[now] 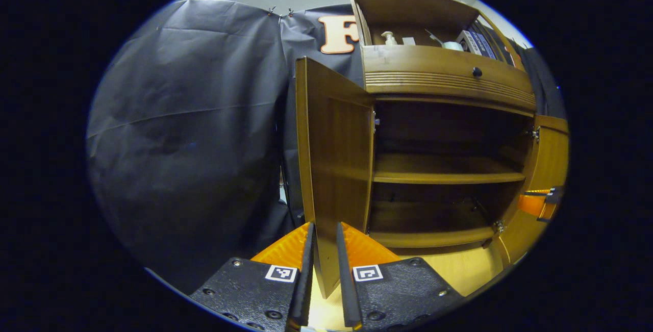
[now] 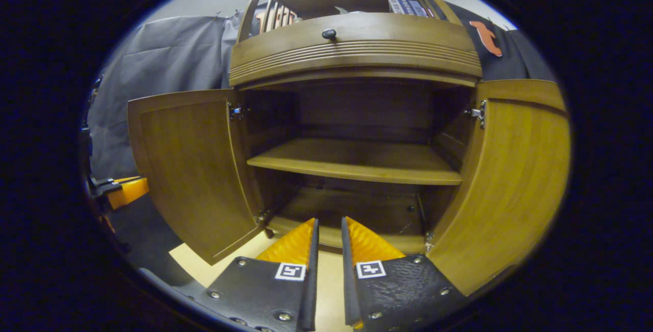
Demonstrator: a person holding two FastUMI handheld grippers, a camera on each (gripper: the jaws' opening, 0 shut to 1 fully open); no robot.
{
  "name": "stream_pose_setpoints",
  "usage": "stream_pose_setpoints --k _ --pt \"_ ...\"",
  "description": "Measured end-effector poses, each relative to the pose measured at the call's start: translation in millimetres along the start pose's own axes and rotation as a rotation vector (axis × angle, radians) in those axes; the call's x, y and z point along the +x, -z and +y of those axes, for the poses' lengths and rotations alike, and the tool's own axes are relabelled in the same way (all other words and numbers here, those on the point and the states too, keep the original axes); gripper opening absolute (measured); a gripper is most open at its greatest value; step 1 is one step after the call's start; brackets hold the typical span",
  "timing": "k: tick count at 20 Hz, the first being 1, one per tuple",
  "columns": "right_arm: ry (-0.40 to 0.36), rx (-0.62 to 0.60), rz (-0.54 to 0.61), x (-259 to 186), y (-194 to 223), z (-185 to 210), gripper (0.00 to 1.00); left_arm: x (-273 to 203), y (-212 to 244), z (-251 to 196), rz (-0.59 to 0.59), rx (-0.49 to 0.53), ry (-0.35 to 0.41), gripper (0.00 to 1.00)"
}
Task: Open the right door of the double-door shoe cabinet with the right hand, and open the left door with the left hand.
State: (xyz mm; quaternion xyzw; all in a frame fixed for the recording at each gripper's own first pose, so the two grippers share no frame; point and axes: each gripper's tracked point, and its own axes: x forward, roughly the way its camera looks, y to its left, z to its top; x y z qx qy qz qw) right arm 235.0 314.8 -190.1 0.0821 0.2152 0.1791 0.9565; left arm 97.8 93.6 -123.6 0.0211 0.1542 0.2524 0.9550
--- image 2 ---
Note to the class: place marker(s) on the black round drawer knob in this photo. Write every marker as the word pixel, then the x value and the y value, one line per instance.
pixel 329 34

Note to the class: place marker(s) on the metal door hinge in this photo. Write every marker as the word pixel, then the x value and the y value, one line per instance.
pixel 478 113
pixel 236 111
pixel 262 216
pixel 429 243

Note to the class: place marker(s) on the grey and white book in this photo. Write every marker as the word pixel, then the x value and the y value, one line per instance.
pixel 394 6

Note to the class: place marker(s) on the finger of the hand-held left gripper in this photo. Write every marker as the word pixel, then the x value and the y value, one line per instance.
pixel 127 192

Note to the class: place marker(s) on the wooden double-door shoe cabinet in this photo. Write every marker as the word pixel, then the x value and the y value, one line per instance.
pixel 367 107

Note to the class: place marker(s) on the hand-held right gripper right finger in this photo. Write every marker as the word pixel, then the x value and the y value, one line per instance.
pixel 349 291

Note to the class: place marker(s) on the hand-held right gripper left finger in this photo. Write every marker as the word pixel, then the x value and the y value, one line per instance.
pixel 309 291

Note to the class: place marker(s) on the light blue book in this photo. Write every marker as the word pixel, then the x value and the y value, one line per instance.
pixel 419 9

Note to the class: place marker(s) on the wooden inner shelf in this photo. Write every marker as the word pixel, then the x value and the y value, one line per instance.
pixel 357 161

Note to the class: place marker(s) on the dark blue book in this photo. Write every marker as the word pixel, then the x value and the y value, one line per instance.
pixel 405 5

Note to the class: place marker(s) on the wooden shoe cabinet door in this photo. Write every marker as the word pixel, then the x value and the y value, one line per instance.
pixel 194 169
pixel 515 184

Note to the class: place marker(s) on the wooden ribbed drawer front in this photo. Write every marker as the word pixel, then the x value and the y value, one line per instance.
pixel 398 36

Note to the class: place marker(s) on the black backdrop cloth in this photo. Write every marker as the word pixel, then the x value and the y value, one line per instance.
pixel 163 56

